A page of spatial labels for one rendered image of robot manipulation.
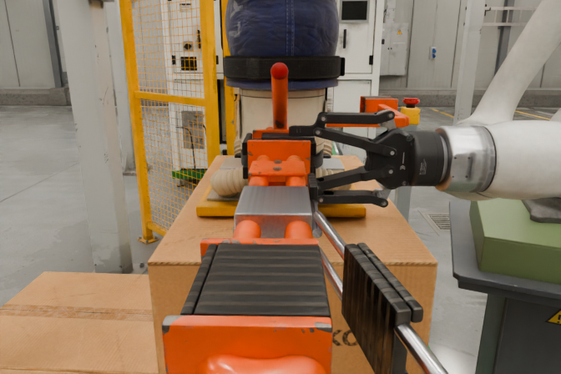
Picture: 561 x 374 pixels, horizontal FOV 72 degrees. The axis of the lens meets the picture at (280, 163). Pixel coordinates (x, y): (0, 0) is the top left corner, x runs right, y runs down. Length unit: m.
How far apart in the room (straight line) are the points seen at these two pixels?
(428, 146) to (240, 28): 0.37
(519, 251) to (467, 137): 0.49
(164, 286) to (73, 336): 0.61
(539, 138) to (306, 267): 0.42
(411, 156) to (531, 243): 0.51
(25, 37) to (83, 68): 9.94
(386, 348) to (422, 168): 0.34
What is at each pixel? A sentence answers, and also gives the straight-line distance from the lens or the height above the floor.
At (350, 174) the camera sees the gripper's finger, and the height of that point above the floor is 1.06.
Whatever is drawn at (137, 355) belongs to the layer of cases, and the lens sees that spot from 1.06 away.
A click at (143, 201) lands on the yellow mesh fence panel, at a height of 0.29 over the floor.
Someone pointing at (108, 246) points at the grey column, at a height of 0.23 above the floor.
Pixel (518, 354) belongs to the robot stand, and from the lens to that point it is 1.25.
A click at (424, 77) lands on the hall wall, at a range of 10.57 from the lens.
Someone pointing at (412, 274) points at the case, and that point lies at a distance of 0.59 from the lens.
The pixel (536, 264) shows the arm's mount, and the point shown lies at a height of 0.79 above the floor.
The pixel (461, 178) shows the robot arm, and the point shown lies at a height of 1.07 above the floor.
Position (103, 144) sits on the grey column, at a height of 0.79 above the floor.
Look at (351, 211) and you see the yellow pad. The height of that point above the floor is 0.96.
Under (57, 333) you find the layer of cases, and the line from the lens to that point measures 1.20.
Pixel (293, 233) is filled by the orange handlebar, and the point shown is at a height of 1.09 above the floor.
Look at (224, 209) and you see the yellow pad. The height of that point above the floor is 0.97.
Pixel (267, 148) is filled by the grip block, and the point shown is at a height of 1.10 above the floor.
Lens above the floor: 1.21
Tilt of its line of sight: 15 degrees down
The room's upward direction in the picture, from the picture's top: straight up
